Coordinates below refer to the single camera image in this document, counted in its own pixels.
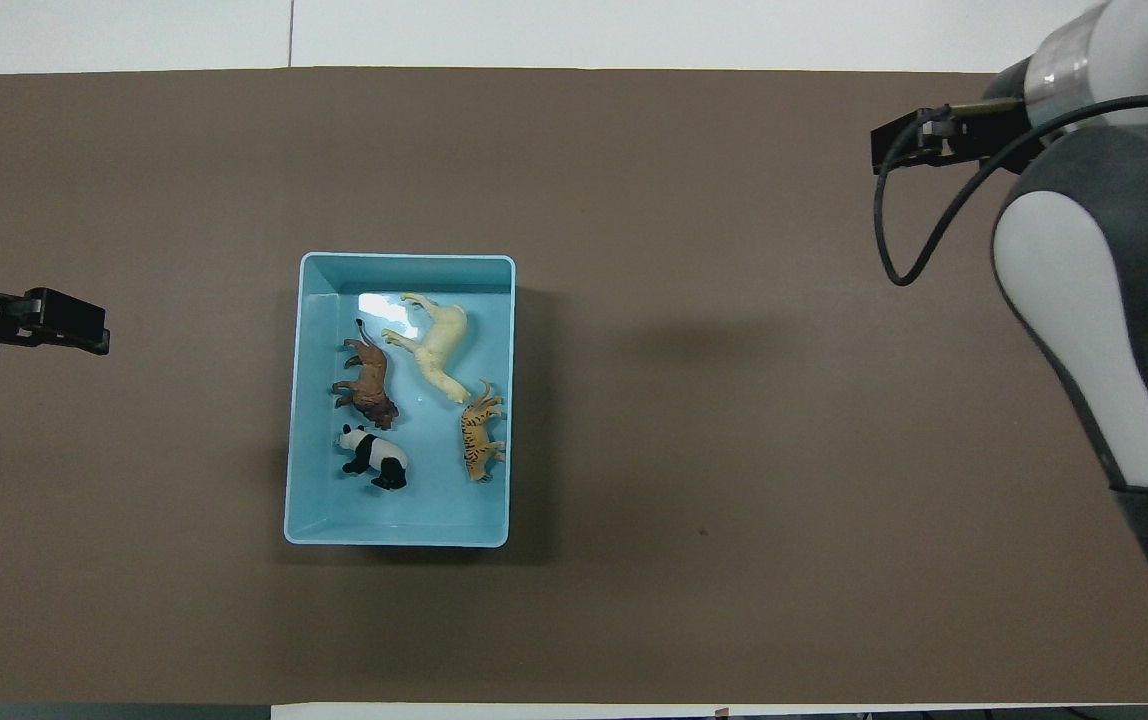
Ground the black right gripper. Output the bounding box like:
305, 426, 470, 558
871, 100, 1047, 177

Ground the brown lion toy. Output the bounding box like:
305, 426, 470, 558
330, 318, 401, 432

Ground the black and white panda toy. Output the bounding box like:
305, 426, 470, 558
338, 422, 411, 492

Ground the cream horse toy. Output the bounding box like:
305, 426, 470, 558
380, 291, 476, 406

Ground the orange tiger toy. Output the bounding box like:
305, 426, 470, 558
460, 378, 508, 484

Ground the light blue storage box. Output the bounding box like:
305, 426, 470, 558
283, 252, 517, 549

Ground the brown table mat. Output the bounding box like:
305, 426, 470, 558
0, 67, 1148, 707

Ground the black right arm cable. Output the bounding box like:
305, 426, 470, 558
873, 94, 1148, 289

